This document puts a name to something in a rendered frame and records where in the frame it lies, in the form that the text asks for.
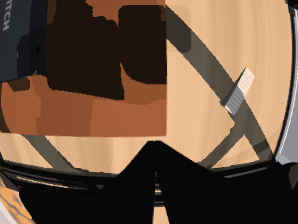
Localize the brown flat rectangular board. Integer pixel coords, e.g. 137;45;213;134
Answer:
0;0;167;137

